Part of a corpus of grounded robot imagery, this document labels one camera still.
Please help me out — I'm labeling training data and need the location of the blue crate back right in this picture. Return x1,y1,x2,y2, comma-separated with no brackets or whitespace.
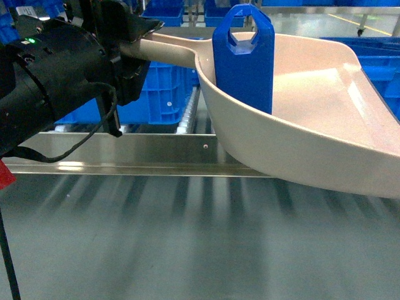
204,0,248,28

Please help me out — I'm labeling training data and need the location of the blue crate front left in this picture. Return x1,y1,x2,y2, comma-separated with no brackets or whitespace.
54,61,196,125

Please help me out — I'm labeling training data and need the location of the blue plastic part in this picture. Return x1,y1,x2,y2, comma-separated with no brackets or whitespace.
212,4,275,114

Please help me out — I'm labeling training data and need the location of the blue crate back left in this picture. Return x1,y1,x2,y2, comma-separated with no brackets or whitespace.
142,0,184,27

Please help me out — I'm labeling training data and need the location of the stainless steel shelf rack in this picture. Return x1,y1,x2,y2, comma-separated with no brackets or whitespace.
0,0,400,179

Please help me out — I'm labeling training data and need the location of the blue crate front right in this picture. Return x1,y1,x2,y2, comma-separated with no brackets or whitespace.
324,37,399,118

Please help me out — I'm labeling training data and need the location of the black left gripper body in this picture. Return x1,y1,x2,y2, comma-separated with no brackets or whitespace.
62,0,151,138

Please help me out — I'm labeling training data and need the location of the black cable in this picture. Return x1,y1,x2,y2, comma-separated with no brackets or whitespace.
12,82,118,163

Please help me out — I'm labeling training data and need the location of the beige plastic dustpan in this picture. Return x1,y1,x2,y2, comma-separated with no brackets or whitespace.
121,33,399,199

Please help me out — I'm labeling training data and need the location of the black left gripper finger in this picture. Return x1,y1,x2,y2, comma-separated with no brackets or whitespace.
123,1,164,42
112,59,150,106

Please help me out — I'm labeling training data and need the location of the blue crate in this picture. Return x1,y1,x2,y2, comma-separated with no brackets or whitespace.
142,0,184,27
54,61,196,125
204,0,248,28
324,37,399,118

